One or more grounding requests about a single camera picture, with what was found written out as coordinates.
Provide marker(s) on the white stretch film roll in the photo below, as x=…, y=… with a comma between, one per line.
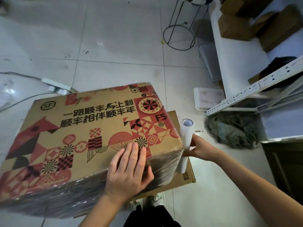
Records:
x=187, y=132

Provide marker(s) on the white perforated metal rail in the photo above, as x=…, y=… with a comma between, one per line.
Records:
x=255, y=88

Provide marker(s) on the person's left forearm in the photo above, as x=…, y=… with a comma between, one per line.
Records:
x=104, y=211

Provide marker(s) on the long brown cardboard box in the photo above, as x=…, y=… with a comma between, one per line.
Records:
x=280, y=28

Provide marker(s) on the person's right thumb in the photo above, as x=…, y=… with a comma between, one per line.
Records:
x=195, y=140

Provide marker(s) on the person's left little finger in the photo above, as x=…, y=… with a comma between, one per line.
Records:
x=116, y=159

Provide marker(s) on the person's left thumb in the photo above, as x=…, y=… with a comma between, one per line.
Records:
x=148, y=176

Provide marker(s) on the person's black trousers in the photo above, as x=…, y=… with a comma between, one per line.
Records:
x=151, y=217

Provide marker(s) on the dark wooden cabinet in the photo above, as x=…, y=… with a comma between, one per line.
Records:
x=286, y=167

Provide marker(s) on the white plastic tray lid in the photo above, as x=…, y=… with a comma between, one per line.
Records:
x=208, y=98

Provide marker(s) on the translucent plastic storage bin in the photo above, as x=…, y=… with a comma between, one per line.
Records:
x=209, y=61

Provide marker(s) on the person's right forearm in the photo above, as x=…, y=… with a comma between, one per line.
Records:
x=255, y=191

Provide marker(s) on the person's right hand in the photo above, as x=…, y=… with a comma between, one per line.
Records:
x=204, y=150

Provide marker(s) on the person's left hand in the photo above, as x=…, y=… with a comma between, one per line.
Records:
x=126, y=177

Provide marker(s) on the white shelf unit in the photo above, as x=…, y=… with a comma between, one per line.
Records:
x=236, y=59

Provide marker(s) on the person's white shoe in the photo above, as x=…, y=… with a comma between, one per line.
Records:
x=158, y=199
x=136, y=204

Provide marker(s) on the large red patterned cardboard box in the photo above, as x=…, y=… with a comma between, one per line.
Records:
x=80, y=130

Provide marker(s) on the stacked brown cardboard box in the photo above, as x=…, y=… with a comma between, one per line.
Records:
x=241, y=5

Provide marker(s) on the person's left middle finger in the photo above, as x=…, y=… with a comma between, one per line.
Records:
x=134, y=154

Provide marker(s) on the white power strip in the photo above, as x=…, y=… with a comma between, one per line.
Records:
x=55, y=83

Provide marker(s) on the small brown cardboard box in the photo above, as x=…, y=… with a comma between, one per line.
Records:
x=234, y=27

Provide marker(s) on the black cloth bag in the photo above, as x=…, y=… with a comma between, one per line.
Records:
x=279, y=67

